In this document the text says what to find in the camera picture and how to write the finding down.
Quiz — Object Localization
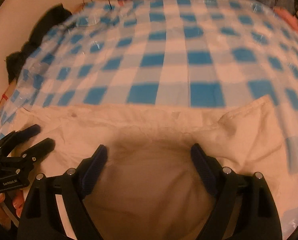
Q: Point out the white padded quilt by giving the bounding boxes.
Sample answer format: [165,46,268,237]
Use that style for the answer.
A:
[10,96,298,239]

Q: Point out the black clothing pile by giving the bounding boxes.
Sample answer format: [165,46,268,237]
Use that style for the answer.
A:
[5,4,72,84]

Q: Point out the person's left hand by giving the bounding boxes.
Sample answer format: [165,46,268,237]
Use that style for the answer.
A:
[0,190,25,230]

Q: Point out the blue white checkered plastic sheet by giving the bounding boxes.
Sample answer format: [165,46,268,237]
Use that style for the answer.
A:
[0,0,298,240]

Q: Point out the pink cloth at bed edge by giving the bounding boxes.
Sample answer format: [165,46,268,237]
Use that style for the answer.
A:
[274,7,298,33]

